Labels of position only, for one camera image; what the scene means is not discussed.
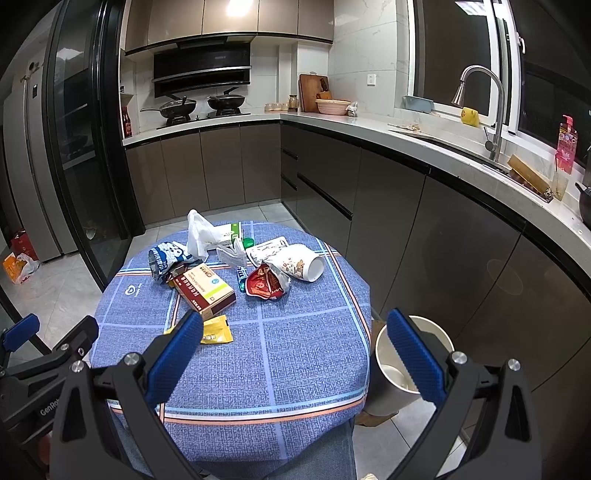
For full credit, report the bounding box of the blue plaid tablecloth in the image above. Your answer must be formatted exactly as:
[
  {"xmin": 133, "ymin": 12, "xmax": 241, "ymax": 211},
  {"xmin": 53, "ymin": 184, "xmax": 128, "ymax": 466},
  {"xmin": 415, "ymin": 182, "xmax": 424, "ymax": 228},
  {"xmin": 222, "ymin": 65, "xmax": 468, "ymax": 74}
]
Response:
[{"xmin": 90, "ymin": 221, "xmax": 373, "ymax": 462}]

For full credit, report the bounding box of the green white medicine box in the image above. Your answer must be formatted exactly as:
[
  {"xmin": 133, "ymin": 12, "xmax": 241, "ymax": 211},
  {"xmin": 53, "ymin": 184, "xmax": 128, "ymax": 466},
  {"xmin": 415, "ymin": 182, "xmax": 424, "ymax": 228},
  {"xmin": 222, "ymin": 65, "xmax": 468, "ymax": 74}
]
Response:
[{"xmin": 211, "ymin": 222, "xmax": 242, "ymax": 249}]

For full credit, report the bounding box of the red snack bag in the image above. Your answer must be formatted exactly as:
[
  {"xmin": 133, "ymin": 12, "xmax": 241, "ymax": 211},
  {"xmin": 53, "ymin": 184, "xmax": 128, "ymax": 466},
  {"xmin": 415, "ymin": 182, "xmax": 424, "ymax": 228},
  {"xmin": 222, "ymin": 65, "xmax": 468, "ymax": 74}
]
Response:
[{"xmin": 245, "ymin": 263, "xmax": 290, "ymax": 300}]

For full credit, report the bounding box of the wooden box by sink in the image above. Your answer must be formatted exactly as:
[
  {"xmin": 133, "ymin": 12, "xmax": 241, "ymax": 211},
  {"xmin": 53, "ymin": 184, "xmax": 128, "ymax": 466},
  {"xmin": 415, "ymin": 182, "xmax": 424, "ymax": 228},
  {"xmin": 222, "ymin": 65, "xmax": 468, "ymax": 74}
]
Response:
[{"xmin": 508, "ymin": 155, "xmax": 553, "ymax": 202}]

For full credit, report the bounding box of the steel kitchen faucet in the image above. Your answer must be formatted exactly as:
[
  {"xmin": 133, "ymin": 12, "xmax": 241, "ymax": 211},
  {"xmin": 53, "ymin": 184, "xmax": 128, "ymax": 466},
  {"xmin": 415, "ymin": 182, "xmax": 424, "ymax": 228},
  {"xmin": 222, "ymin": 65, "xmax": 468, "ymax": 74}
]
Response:
[{"xmin": 452, "ymin": 64, "xmax": 506, "ymax": 164}]

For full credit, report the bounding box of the blue jeans leg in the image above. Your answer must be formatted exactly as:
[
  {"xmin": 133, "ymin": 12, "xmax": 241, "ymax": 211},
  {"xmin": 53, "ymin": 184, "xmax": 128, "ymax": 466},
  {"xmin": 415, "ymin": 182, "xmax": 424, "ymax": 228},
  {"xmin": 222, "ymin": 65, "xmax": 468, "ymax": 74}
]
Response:
[{"xmin": 267, "ymin": 420, "xmax": 356, "ymax": 480}]

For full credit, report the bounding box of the yellow sachet wrapper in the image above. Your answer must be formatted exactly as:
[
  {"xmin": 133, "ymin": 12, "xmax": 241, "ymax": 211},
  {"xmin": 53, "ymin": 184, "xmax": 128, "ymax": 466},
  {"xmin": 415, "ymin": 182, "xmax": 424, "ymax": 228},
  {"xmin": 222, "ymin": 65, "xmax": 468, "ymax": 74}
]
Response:
[{"xmin": 164, "ymin": 312, "xmax": 233, "ymax": 347}]

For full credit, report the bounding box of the red box on floor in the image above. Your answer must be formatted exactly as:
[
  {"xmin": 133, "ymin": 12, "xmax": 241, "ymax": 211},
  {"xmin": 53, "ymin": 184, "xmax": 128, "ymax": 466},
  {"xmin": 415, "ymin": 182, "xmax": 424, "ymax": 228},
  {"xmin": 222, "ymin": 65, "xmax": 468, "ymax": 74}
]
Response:
[{"xmin": 11, "ymin": 230, "xmax": 39, "ymax": 261}]

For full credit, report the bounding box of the silver refrigerator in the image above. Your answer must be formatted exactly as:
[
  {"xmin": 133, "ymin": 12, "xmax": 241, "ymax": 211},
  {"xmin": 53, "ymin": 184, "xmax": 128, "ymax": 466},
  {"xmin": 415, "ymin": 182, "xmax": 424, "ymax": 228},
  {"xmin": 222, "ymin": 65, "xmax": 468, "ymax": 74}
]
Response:
[{"xmin": 3, "ymin": 55, "xmax": 77, "ymax": 262}]

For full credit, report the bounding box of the wooden cutting board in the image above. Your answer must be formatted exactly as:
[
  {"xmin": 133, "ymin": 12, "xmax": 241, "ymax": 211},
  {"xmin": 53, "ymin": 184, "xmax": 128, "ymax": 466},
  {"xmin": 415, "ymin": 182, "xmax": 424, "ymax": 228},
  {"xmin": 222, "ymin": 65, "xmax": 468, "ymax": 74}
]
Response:
[{"xmin": 298, "ymin": 74, "xmax": 332, "ymax": 113}]

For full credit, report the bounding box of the red yellow medicine box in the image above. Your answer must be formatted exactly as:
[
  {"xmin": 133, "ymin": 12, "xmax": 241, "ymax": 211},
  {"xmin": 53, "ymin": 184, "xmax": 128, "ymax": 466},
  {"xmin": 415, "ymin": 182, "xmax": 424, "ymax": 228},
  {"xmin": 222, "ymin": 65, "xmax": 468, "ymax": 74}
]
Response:
[{"xmin": 172, "ymin": 264, "xmax": 236, "ymax": 320}]

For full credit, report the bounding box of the white trash bin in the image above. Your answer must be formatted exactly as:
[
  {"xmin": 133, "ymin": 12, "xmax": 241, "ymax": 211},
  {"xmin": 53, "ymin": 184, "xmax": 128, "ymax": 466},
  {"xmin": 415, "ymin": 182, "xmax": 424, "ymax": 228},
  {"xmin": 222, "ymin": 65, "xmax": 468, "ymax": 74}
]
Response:
[{"xmin": 365, "ymin": 308, "xmax": 455, "ymax": 417}]

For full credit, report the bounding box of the yellow sponge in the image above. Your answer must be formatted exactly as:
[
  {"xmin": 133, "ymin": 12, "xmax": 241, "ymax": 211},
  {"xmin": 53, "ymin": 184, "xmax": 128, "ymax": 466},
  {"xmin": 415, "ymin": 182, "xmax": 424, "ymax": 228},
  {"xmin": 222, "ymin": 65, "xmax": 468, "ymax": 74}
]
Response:
[{"xmin": 460, "ymin": 107, "xmax": 480, "ymax": 128}]

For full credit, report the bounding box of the green plastic lid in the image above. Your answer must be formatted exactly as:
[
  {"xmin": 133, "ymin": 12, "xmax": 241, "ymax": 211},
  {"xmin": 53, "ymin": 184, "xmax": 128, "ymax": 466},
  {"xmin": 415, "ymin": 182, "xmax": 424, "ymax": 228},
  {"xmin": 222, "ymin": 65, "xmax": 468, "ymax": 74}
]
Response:
[{"xmin": 242, "ymin": 237, "xmax": 254, "ymax": 249}]

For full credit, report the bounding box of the blue candy wrapper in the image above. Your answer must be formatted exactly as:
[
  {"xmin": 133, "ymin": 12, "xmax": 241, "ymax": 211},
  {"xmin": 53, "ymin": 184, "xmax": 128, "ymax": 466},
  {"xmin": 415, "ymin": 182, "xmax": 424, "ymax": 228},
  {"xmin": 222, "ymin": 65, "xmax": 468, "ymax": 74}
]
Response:
[{"xmin": 235, "ymin": 266, "xmax": 249, "ymax": 293}]

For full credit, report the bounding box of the orange plastic bag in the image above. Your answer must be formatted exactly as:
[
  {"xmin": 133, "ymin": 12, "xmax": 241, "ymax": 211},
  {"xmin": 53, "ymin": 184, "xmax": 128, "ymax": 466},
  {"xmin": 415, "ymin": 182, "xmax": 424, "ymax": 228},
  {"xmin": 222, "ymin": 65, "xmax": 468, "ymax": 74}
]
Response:
[{"xmin": 2, "ymin": 253, "xmax": 40, "ymax": 284}]

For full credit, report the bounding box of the red sauce bottle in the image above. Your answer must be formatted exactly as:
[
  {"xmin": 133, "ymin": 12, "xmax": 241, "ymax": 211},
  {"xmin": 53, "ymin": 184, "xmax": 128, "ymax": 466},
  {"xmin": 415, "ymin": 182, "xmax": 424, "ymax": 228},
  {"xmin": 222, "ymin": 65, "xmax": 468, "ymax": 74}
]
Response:
[{"xmin": 121, "ymin": 106, "xmax": 132, "ymax": 138}]

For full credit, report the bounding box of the patterned white paper cup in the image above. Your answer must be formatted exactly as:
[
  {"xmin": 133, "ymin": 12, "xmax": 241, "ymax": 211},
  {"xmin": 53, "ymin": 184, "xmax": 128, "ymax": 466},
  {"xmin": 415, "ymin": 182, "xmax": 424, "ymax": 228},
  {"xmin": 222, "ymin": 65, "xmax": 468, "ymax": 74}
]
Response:
[{"xmin": 245, "ymin": 237, "xmax": 325, "ymax": 283}]

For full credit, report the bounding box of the black wok left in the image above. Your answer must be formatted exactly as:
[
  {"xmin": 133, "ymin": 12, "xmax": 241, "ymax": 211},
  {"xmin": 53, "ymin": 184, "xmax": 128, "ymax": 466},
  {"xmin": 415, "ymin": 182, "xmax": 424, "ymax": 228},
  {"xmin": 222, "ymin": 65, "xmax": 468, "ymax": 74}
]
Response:
[{"xmin": 141, "ymin": 95, "xmax": 197, "ymax": 126}]

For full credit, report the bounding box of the black wok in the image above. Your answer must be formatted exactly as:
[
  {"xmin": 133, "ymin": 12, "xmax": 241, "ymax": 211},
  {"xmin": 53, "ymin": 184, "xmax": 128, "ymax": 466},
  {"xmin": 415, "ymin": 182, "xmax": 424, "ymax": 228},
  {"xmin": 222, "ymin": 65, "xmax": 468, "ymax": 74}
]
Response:
[
  {"xmin": 141, "ymin": 95, "xmax": 197, "ymax": 126},
  {"xmin": 207, "ymin": 87, "xmax": 245, "ymax": 116}
]

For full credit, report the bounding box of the black wok right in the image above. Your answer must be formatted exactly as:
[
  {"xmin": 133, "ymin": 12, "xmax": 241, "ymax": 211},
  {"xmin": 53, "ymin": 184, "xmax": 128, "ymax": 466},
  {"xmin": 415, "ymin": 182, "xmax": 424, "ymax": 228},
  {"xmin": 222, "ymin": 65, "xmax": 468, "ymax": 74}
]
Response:
[{"xmin": 207, "ymin": 87, "xmax": 245, "ymax": 116}]

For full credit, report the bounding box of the blue white snack bag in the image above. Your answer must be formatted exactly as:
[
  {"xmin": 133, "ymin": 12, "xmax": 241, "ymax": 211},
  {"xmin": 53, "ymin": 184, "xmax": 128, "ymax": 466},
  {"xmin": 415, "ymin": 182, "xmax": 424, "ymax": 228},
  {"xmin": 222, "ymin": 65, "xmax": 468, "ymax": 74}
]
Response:
[{"xmin": 147, "ymin": 241, "xmax": 197, "ymax": 284}]

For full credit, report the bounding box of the black range hood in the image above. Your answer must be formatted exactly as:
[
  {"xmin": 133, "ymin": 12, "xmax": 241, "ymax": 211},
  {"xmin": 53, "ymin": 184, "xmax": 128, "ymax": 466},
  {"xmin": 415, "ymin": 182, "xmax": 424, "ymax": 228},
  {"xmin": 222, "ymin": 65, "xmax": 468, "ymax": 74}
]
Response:
[{"xmin": 152, "ymin": 43, "xmax": 252, "ymax": 98}]

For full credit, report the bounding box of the pink basket bowl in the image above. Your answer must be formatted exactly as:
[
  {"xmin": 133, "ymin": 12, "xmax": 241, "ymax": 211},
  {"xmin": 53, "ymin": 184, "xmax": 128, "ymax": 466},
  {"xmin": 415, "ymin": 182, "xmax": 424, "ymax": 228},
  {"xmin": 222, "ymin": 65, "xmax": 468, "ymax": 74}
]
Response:
[{"xmin": 315, "ymin": 98, "xmax": 351, "ymax": 116}]

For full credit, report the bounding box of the white tissue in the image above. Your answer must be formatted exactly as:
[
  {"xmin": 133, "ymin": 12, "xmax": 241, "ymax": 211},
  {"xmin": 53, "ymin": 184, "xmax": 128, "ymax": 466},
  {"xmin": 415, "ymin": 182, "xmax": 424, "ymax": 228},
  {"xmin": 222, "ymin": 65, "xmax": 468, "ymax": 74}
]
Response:
[{"xmin": 186, "ymin": 209, "xmax": 216, "ymax": 262}]

